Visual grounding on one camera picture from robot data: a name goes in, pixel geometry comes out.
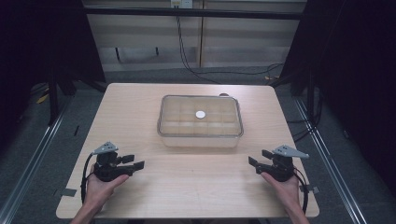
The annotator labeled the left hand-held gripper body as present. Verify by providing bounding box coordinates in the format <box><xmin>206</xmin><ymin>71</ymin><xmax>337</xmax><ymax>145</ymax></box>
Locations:
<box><xmin>92</xmin><ymin>141</ymin><xmax>134</xmax><ymax>183</ymax></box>

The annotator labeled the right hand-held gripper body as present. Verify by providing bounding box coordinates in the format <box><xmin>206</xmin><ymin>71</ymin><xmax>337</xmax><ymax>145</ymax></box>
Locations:
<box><xmin>255</xmin><ymin>144</ymin><xmax>310</xmax><ymax>183</ymax></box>

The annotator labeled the white plastic storage box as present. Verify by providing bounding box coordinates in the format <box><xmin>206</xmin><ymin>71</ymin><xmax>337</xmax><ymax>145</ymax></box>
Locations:
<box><xmin>159</xmin><ymin>133</ymin><xmax>243</xmax><ymax>149</ymax></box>

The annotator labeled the clear lid with grey rim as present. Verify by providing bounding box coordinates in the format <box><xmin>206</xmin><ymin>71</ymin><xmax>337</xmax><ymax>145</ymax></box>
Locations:
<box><xmin>156</xmin><ymin>94</ymin><xmax>245</xmax><ymax>139</ymax></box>

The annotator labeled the person's right hand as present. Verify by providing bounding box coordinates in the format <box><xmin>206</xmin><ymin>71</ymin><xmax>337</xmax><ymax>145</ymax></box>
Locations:
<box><xmin>260</xmin><ymin>172</ymin><xmax>302</xmax><ymax>212</ymax></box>

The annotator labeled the person's left hand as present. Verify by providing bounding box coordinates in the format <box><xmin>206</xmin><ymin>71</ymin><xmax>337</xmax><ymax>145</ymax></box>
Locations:
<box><xmin>83</xmin><ymin>165</ymin><xmax>131</xmax><ymax>210</ymax></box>

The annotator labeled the grey tape piece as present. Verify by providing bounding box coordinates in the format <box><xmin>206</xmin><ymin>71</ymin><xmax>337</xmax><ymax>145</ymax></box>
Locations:
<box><xmin>60</xmin><ymin>188</ymin><xmax>78</xmax><ymax>198</ymax></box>
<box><xmin>299</xmin><ymin>185</ymin><xmax>320</xmax><ymax>194</ymax></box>

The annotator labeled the yellow floor tape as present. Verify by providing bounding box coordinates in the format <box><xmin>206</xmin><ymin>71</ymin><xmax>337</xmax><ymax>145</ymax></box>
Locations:
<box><xmin>35</xmin><ymin>88</ymin><xmax>50</xmax><ymax>105</ymax></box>

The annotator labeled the black curtain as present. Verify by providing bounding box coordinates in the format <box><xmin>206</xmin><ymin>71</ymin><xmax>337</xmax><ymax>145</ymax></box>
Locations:
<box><xmin>279</xmin><ymin>0</ymin><xmax>396</xmax><ymax>197</ymax></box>
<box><xmin>0</xmin><ymin>0</ymin><xmax>106</xmax><ymax>147</ymax></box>

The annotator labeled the light wooden cabinet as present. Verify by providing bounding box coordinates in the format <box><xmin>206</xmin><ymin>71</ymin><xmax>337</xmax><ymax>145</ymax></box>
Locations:
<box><xmin>82</xmin><ymin>0</ymin><xmax>307</xmax><ymax>73</ymax></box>

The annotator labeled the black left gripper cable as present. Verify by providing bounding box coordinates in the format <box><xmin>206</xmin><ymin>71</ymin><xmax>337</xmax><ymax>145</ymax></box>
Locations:
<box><xmin>79</xmin><ymin>152</ymin><xmax>95</xmax><ymax>205</ymax></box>

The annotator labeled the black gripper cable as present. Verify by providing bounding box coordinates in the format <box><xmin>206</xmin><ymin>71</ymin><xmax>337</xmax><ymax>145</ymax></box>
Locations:
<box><xmin>79</xmin><ymin>152</ymin><xmax>95</xmax><ymax>205</ymax></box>
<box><xmin>292</xmin><ymin>167</ymin><xmax>310</xmax><ymax>216</ymax></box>

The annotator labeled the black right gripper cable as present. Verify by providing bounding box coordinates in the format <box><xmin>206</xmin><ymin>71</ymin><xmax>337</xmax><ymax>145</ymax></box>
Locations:
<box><xmin>292</xmin><ymin>167</ymin><xmax>310</xmax><ymax>216</ymax></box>

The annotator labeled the metal floor rail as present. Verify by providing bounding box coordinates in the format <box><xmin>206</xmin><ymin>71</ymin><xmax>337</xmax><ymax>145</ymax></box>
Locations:
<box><xmin>0</xmin><ymin>102</ymin><xmax>71</xmax><ymax>224</ymax></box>
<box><xmin>293</xmin><ymin>97</ymin><xmax>368</xmax><ymax>224</ymax></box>

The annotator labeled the black floor cable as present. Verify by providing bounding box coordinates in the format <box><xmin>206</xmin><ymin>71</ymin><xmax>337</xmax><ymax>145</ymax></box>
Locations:
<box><xmin>176</xmin><ymin>15</ymin><xmax>285</xmax><ymax>85</ymax></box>

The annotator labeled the black horizontal frame bar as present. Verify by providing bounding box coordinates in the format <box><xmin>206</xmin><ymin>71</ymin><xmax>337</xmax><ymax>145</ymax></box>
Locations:
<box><xmin>83</xmin><ymin>7</ymin><xmax>304</xmax><ymax>21</ymax></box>

